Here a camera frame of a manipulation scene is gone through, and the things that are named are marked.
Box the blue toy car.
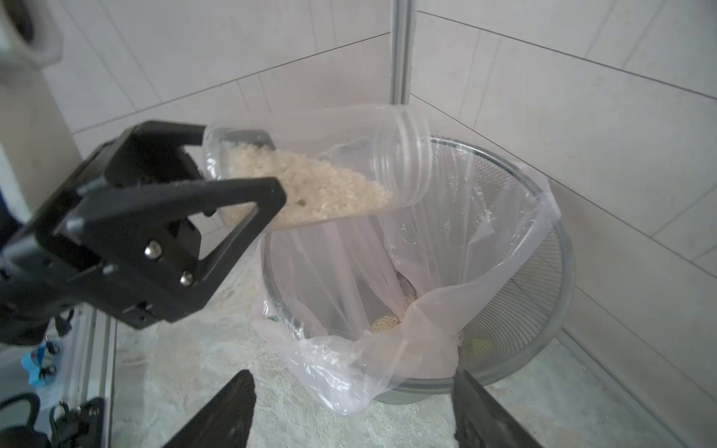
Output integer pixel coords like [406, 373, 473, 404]
[21, 339, 62, 388]

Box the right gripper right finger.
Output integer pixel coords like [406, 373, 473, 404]
[452, 371, 541, 448]

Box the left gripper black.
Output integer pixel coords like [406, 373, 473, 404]
[1, 121, 287, 345]

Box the clear rice jar with lid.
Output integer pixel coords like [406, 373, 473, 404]
[202, 105, 432, 231]

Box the grey mesh waste bin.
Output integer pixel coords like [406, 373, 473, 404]
[260, 136, 576, 405]

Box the clear plastic bin liner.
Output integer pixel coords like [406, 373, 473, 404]
[250, 144, 562, 416]

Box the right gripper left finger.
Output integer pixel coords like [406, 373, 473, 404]
[164, 370, 257, 448]

